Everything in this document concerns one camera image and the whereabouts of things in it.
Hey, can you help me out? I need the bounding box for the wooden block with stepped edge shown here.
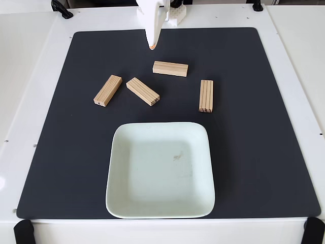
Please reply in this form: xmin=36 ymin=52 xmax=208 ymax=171
xmin=152 ymin=60 xmax=189 ymax=78

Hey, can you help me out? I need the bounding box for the grooved wooden block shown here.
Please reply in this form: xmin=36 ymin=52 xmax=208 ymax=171
xmin=93 ymin=74 xmax=123 ymax=108
xmin=125 ymin=77 xmax=160 ymax=107

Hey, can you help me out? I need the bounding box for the wooden block with dark grooves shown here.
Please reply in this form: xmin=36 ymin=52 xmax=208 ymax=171
xmin=199 ymin=79 xmax=214 ymax=113

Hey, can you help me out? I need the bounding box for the pale green square plate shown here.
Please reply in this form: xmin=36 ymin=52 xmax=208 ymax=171
xmin=105 ymin=121 xmax=216 ymax=219

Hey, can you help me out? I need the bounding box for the black rubber mat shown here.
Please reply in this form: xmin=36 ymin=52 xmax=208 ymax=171
xmin=16 ymin=27 xmax=322 ymax=220

